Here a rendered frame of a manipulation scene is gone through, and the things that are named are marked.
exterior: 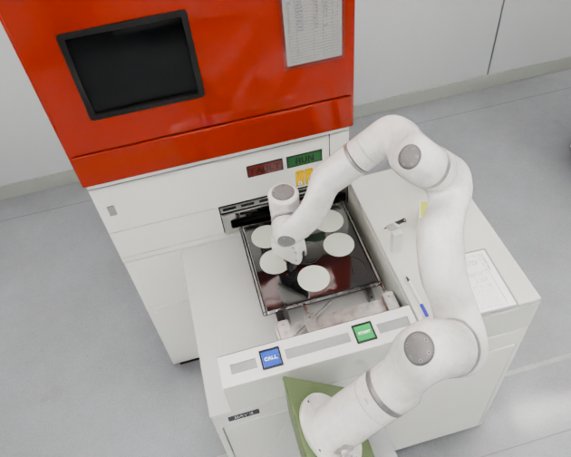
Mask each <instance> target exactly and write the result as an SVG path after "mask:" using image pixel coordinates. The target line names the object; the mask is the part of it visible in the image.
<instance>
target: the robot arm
mask: <svg viewBox="0 0 571 457"><path fill-rule="evenodd" d="M386 159H388V162H389V164H390V166H391V168H392V169H393V170H394V171H395V172H396V173H397V174H398V175H399V176H400V177H402V178H403V179H404V180H406V181H408V182H409V183H410V184H412V185H414V186H416V187H419V188H421V189H423V190H425V191H426V194H427V197H428V204H427V208H426V210H425V212H424V215H423V217H422V219H421V221H420V222H419V225H418V227H417V232H416V247H417V259H418V267H419V272H420V277H421V283H422V286H423V288H424V291H425V293H426V295H427V298H428V299H429V302H430V305H431V311H432V314H433V318H427V319H422V320H420V321H417V322H415V323H413V324H411V325H409V326H407V327H405V328H404V329H403V330H402V331H401V332H400V333H399V334H398V335H397V336H396V337H395V338H394V340H393V341H392V344H391V347H390V349H389V351H388V353H387V355H386V356H385V357H384V358H383V360H381V361H380V362H379V363H377V364H376V365H374V366H373V367H372V368H370V369H369V370H367V371H366V372H365V373H363V374H362V375H360V376H359V377H358V378H356V379H355V380H354V381H352V382H351V383H350V384H348V385H347V386H346V387H345V388H344V389H342V390H341V391H340V392H338V393H337V394H335V395H334V396H333V397H330V396H329V395H326V394H321V393H313V394H309V395H308V396H307V397H306V398H305V399H304V400H303V401H302V403H301V406H300V411H299V419H300V425H301V428H302V432H303V434H304V437H305V439H306V441H307V443H308V445H309V446H310V448H311V449H312V451H313V452H314V453H315V455H316V456H317V457H362V442H364V441H366V440H367V439H369V438H370V437H372V436H373V435H375V434H376V433H378V432H379V431H380V430H382V429H383V428H385V427H386V426H388V425H389V424H391V423H393V422H394V421H396V420H397V419H399V418H400V417H402V416H403V415H405V414H406V413H407V412H409V411H410V410H412V409H413V408H414V407H416V406H417V405H418V404H419V403H420V401H421V398H422V396H423V394H424V393H425V392H426V391H427V390H428V389H429V388H430V387H432V386H433V385H435V384H436V383H438V382H440V381H442V380H445V379H452V378H464V377H469V376H472V375H474V374H476V373H477V372H479V371H480V370H481V369H482V368H483V366H484V365H485V363H486V362H487V360H488V356H489V341H488V336H487V332H486V328H485V326H484V323H483V319H482V316H481V313H480V311H479V307H478V304H477V301H476V299H475V297H474V294H473V291H472V289H471V286H470V282H469V277H468V272H467V267H466V258H465V245H464V222H465V217H466V213H467V210H468V207H469V203H470V201H471V197H472V191H473V184H472V177H471V173H470V170H469V167H468V165H467V164H466V162H465V161H464V160H462V159H461V158H460V157H458V156H457V155H455V154H453V153H452V152H450V151H448V150H446V149H444V148H442V147H441V146H440V145H438V144H437V143H435V142H434V141H432V140H431V139H429V138H428V137H427V136H426V135H425V134H423V133H422V132H421V129H420V128H419V126H417V125H416V124H415V123H414V122H412V121H410V120H408V119H406V118H404V117H402V116H400V115H387V116H384V117H382V118H380V119H378V120H377V121H375V122H373V123H372V124H371V125H369V126H368V127H367V128H365V129H364V130H363V131H361V132H360V133H359V134H357V135H356V136H355V137H353V138H352V139H351V140H349V141H348V142H347V143H346V144H345V145H344V146H342V147H341V148H340V149H339V150H337V151H336V152H335V153H333V154H332V155H331V156H329V157H328V158H327V159H326V160H324V161H323V162H322V163H320V164H319V165H318V166H317V167H316V168H315V169H314V170H313V172H312V174H311V176H310V180H309V183H308V187H307V190H306V193H305V196H304V198H303V200H302V202H301V204H300V199H299V191H298V189H297V187H296V186H294V185H293V184H290V183H279V184H276V185H275V186H273V187H272V188H271V189H270V190H269V192H268V195H267V196H268V202H269V208H270V215H271V221H272V224H271V225H272V238H271V245H272V251H273V253H274V254H275V255H277V256H279V257H281V258H283V259H284V261H285V262H286V270H288V271H290V272H292V271H293V270H294V269H296V267H297V265H299V264H300V263H301V264H304V263H305V262H306V260H305V256H306V245H305V238H306V237H307V236H309V235H310V234H311V233H313V232H314V231H315V230H316V229H317V228H318V227H319V226H320V225H321V224H322V222H323V221H324V219H325V217H326V216H327V214H328V212H329V210H330V208H331V207H332V204H333V202H334V198H335V196H336V195H337V193H338V192H339V191H341V190H342V189H344V188H345V187H347V186H348V185H350V184H351V183H352V182H354V181H355V180H357V179H359V178H360V177H362V175H363V174H365V173H366V172H368V171H369V170H371V169H372V168H374V167H375V166H377V165H378V164H379V163H381V162H382V161H384V160H386Z"/></svg>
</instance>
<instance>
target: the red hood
mask: <svg viewBox="0 0 571 457"><path fill-rule="evenodd" d="M354 14H355V0H0V22H1V24H2V26H3V28H4V29H5V32H6V34H7V36H8V38H9V40H10V42H11V44H12V46H13V47H14V49H15V52H16V54H17V56H18V58H19V60H20V62H21V64H22V66H23V67H24V70H25V72H26V74H27V76H28V78H29V80H30V82H31V84H32V86H33V87H34V90H35V93H36V95H37V97H38V99H39V101H40V103H41V104H42V106H43V108H44V111H45V113H46V115H47V117H48V119H49V121H50V123H51V124H52V126H53V129H54V131H55V133H56V135H57V137H58V139H59V141H60V143H61V144H62V146H63V149H64V151H65V153H66V155H67V157H68V159H69V161H70V163H71V164H72V166H73V169H74V171H75V173H76V175H77V177H78V179H79V181H80V183H81V184H82V187H83V188H88V187H91V186H95V185H100V184H103V183H107V182H112V181H116V180H123V179H127V178H130V177H135V176H139V175H142V174H147V173H151V172H154V171H158V170H165V169H169V168H174V167H178V166H181V165H186V164H190V163H193V162H198V161H202V160H209V159H213V158H216V157H221V156H225V155H228V154H233V153H237V152H241V151H248V150H252V149H255V148H260V147H264V146H267V145H272V144H276V143H279V142H284V141H291V140H295V139H299V138H303V137H307V136H311V135H315V134H318V133H323V132H327V131H334V130H338V129H342V128H346V127H350V126H353V70H354Z"/></svg>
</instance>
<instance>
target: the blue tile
mask: <svg viewBox="0 0 571 457"><path fill-rule="evenodd" d="M261 356H262V360H263V364H264V367H269V366H271V365H278V364H281V360H280V356H279V353H278V350H277V348H276V349H273V350H269V351H265V352H263V353H261Z"/></svg>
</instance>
